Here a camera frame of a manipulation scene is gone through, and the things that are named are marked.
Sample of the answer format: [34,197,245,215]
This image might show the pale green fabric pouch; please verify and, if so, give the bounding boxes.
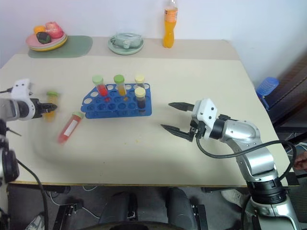
[110,32,142,49]

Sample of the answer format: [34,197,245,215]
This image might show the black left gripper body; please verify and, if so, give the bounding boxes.
[31,98,46,119]

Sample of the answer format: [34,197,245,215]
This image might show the pink red toy apple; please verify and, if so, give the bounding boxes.
[45,21,64,40]

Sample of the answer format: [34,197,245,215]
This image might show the person's bare hand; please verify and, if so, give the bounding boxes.
[294,151,307,171]

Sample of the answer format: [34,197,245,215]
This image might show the black metal stand leg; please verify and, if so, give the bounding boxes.
[190,203,209,230]
[56,202,84,230]

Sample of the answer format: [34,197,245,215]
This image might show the white floor cable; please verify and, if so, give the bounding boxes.
[47,184,101,219]

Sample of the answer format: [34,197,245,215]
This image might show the white sneaker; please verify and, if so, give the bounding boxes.
[220,189,250,208]

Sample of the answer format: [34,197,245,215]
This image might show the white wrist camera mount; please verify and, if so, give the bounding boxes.
[10,78,37,120]
[190,98,220,139]

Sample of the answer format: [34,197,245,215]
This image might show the orange tube with green cap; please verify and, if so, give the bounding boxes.
[113,74,127,97]

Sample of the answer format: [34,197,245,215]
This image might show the blue test tube rack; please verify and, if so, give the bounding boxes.
[80,83,153,119]

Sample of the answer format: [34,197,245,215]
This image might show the dark brown wooden furniture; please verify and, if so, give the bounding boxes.
[270,54,307,131]

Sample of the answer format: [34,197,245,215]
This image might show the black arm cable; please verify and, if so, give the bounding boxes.
[0,88,50,230]
[196,129,299,230]

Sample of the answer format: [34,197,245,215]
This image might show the clear tube with yellow cap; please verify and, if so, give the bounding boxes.
[134,75,146,89]

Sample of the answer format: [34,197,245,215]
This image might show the grey sneaker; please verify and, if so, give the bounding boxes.
[24,214,46,230]

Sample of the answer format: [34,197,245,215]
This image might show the dark tube with yellow cap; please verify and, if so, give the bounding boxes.
[134,87,147,110]

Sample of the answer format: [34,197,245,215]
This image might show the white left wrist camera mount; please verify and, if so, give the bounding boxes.
[10,78,37,120]

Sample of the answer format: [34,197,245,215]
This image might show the blue ribbed plastic container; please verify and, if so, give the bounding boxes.
[255,76,280,110]

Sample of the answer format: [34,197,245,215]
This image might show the yellow plate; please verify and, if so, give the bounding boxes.
[28,35,69,52]

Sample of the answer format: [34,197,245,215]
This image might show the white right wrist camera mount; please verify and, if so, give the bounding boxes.
[190,98,220,139]

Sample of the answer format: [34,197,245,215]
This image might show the dark rounded shape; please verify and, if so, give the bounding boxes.
[166,187,195,226]

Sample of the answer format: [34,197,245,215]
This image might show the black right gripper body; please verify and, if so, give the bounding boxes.
[188,118,208,143]

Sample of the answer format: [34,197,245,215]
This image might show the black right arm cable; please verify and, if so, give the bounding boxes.
[196,129,299,230]

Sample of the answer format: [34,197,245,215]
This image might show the orange soda bottle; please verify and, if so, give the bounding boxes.
[162,0,179,49]

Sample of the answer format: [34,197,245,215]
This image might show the green placemat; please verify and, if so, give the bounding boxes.
[27,35,94,59]

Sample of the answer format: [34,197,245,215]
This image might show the yellow tube with green cap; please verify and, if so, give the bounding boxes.
[45,90,60,122]

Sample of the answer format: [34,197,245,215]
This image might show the dark green toy fruit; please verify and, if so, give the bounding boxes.
[35,31,52,45]

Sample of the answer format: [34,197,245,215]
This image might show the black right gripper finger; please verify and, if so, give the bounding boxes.
[168,102,195,113]
[160,124,191,141]

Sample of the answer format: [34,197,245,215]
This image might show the labelled red tube green cap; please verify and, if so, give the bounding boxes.
[57,111,85,145]

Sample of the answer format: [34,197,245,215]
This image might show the pale green plate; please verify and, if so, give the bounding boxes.
[107,35,145,56]

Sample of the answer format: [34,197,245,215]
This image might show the stacked plates with fruit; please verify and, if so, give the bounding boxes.
[25,33,68,50]

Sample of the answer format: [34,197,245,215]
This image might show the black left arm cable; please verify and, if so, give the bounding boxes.
[0,88,50,230]

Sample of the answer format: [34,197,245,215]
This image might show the red tube with green cap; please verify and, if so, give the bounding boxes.
[92,75,109,97]

